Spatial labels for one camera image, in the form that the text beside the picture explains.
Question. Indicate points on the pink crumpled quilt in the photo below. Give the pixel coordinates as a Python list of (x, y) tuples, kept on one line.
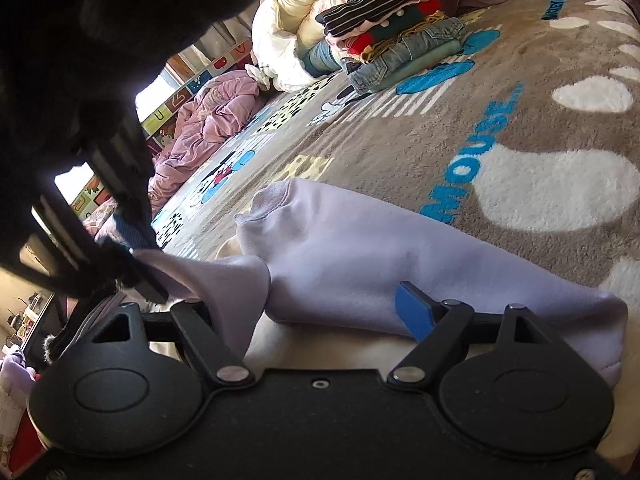
[(222, 108)]

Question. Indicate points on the colourful alphabet foam mat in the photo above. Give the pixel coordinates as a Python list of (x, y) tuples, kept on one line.
[(159, 124)]

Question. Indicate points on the folded green garment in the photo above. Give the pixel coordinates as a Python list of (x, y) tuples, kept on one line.
[(425, 62)]

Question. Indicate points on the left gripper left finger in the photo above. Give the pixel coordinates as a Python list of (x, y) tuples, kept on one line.
[(205, 352)]

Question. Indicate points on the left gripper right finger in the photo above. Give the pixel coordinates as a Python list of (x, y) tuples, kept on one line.
[(441, 332)]

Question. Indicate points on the cream white duvet pile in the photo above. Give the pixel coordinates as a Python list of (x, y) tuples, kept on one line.
[(277, 45)]

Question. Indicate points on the lilac and cream sweatshirt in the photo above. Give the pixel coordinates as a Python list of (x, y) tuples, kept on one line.
[(312, 253)]

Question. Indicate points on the black white striped garment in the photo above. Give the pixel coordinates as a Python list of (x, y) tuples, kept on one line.
[(341, 20)]

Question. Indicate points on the cluttered dark desk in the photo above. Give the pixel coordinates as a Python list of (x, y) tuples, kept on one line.
[(43, 316)]

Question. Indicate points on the black gloved hand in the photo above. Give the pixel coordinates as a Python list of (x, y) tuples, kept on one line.
[(59, 54)]

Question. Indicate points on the brown Mickey Mouse blanket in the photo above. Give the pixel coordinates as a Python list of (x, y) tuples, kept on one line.
[(528, 139)]

